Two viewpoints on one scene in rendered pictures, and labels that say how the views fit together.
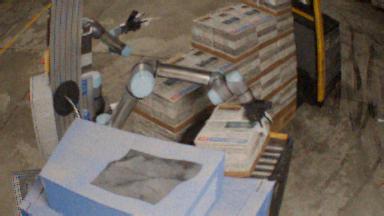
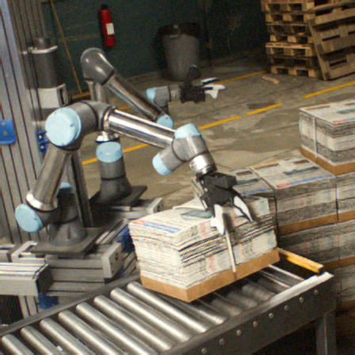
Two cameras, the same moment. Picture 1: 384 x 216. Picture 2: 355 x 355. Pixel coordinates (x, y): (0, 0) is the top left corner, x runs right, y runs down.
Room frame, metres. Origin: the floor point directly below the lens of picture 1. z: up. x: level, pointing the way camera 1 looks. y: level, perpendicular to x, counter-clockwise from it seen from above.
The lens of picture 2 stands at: (1.36, -1.41, 1.87)
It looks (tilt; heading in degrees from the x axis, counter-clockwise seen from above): 21 degrees down; 33
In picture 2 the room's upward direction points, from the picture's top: 6 degrees counter-clockwise
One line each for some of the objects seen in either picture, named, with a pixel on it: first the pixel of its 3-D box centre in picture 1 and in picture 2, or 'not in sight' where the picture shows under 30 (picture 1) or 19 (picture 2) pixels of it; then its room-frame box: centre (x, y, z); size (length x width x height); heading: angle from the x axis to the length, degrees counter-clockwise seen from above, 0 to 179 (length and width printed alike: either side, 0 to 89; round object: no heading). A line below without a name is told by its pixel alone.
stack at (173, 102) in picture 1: (215, 109); (322, 245); (4.22, -0.15, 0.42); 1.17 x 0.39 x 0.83; 137
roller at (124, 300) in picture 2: not in sight; (151, 317); (2.85, -0.16, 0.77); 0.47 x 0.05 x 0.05; 69
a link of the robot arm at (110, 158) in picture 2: (93, 83); (110, 158); (3.66, 0.62, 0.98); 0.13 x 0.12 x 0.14; 41
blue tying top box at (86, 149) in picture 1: (120, 188); not in sight; (1.79, 0.26, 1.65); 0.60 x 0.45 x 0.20; 69
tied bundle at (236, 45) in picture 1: (225, 35); (343, 135); (4.32, -0.24, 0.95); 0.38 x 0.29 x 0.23; 48
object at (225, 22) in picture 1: (225, 21); (343, 111); (4.32, -0.25, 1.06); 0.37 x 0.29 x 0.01; 48
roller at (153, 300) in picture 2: not in sight; (168, 309); (2.91, -0.18, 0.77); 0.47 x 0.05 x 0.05; 69
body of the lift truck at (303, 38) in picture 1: (311, 46); not in sight; (5.34, -1.20, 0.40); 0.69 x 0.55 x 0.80; 47
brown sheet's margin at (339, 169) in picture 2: (226, 45); (344, 154); (4.32, -0.24, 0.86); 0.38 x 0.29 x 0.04; 48
